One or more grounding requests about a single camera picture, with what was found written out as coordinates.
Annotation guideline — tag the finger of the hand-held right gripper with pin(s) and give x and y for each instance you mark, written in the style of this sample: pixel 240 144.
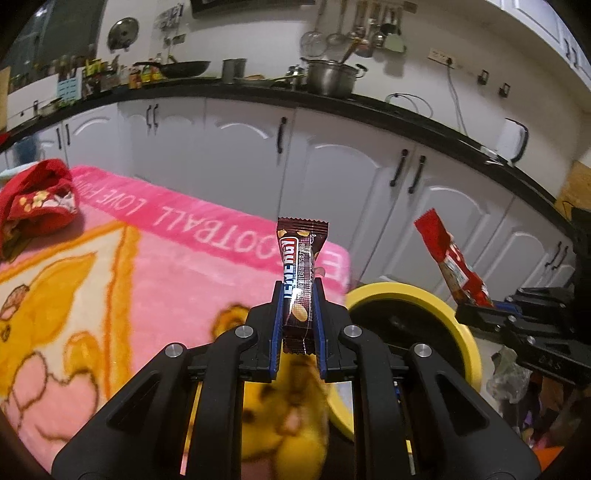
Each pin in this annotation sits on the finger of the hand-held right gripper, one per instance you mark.
pixel 508 337
pixel 540 304

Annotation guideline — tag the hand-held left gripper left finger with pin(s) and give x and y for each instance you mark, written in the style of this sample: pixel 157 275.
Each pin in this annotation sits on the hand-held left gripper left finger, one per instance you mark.
pixel 277 323

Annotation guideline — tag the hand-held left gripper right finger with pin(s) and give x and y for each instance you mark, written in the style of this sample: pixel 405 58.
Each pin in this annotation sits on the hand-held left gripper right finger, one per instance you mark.
pixel 318 332

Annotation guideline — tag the brown candy bar wrapper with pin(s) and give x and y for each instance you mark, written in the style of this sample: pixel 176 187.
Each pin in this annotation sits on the brown candy bar wrapper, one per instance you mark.
pixel 298 277

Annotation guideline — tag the yellow trash bin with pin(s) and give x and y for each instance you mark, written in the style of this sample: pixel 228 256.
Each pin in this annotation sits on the yellow trash bin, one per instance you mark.
pixel 397 323

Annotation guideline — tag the red snack wrapper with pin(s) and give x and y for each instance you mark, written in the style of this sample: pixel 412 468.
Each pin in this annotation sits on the red snack wrapper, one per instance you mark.
pixel 455 263

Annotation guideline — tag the clear crumpled plastic bag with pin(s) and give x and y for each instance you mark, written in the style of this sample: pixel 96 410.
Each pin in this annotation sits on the clear crumpled plastic bag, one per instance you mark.
pixel 508 376

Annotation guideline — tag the pink cartoon blanket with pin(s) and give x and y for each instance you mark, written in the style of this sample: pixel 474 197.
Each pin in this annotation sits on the pink cartoon blanket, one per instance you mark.
pixel 184 258

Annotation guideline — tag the orange cloth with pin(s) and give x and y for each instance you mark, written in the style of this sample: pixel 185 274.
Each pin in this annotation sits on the orange cloth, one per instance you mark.
pixel 554 459

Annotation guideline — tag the white kitchen base cabinets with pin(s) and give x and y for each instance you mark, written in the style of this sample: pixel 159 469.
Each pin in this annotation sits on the white kitchen base cabinets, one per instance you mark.
pixel 231 138

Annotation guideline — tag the black kitchen countertop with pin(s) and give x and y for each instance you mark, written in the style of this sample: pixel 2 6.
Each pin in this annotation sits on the black kitchen countertop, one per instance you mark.
pixel 258 92

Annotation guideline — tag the small steel pot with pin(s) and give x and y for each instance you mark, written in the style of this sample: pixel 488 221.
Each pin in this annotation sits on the small steel pot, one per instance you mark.
pixel 295 78

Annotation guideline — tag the steel stockpot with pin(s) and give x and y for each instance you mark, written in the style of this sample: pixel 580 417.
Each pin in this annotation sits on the steel stockpot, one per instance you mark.
pixel 330 78

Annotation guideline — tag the steel canister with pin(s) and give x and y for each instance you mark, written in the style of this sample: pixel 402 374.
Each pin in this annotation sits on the steel canister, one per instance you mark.
pixel 234 71

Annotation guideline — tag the white power strip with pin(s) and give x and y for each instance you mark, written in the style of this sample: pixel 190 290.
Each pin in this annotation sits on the white power strip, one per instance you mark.
pixel 442 56

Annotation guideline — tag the black wok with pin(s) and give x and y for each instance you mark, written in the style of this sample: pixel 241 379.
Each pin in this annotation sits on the black wok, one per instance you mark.
pixel 184 69

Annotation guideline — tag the red cloth bag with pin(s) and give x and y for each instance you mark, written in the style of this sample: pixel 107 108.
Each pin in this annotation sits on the red cloth bag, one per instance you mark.
pixel 41 184

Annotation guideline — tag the row of condiment bottles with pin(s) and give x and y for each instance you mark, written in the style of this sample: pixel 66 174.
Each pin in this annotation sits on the row of condiment bottles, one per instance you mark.
pixel 101 76

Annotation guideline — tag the row of hanging kitchen utensils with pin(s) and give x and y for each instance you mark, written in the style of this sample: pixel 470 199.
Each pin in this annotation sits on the row of hanging kitchen utensils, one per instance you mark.
pixel 355 27

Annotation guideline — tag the light blue basket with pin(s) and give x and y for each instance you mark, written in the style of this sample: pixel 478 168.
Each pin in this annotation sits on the light blue basket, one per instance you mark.
pixel 69 87

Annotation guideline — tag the steel pan lid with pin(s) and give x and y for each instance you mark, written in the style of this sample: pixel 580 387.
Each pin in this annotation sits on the steel pan lid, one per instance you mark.
pixel 123 33

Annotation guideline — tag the dark window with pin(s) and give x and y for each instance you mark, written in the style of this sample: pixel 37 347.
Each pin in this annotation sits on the dark window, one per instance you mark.
pixel 55 37

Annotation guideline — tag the black wall hook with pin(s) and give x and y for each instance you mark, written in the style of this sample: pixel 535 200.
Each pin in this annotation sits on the black wall hook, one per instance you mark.
pixel 484 77
pixel 505 89

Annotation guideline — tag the white wall cabinets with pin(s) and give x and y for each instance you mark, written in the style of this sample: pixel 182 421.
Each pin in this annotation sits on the white wall cabinets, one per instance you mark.
pixel 545 27

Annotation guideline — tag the wall rack with small tools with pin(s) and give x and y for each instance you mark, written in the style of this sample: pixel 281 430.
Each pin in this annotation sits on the wall rack with small tools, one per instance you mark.
pixel 173 23

